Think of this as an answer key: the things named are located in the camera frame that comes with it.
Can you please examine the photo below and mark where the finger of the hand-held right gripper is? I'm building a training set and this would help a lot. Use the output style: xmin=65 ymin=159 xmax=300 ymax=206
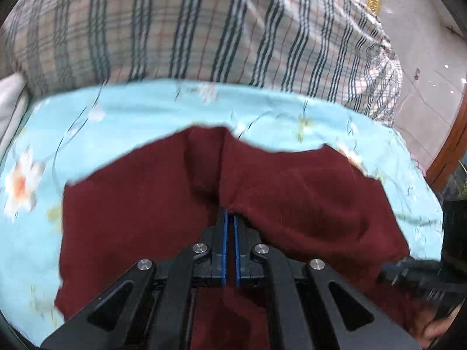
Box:
xmin=379 ymin=256 xmax=445 ymax=293

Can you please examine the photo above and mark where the dark red knit sweater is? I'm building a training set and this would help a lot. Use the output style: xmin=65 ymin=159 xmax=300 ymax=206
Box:
xmin=54 ymin=126 xmax=420 ymax=350

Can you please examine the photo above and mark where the brown wooden furniture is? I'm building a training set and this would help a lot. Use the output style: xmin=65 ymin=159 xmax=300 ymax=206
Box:
xmin=424 ymin=111 xmax=467 ymax=192

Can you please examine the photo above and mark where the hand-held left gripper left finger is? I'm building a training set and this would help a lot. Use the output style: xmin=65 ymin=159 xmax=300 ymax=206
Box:
xmin=41 ymin=209 xmax=229 ymax=350

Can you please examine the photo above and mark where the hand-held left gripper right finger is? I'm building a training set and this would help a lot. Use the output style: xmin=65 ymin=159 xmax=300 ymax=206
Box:
xmin=233 ymin=214 xmax=421 ymax=350

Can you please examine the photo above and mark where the beige plaid quilt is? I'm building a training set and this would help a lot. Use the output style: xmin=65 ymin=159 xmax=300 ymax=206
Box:
xmin=0 ymin=0 xmax=404 ymax=130

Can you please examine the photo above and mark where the person's right hand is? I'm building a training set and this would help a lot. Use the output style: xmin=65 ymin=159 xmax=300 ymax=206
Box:
xmin=419 ymin=314 xmax=456 ymax=341

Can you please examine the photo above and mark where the light blue floral bed sheet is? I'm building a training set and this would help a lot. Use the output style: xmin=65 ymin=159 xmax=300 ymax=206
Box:
xmin=0 ymin=80 xmax=444 ymax=347

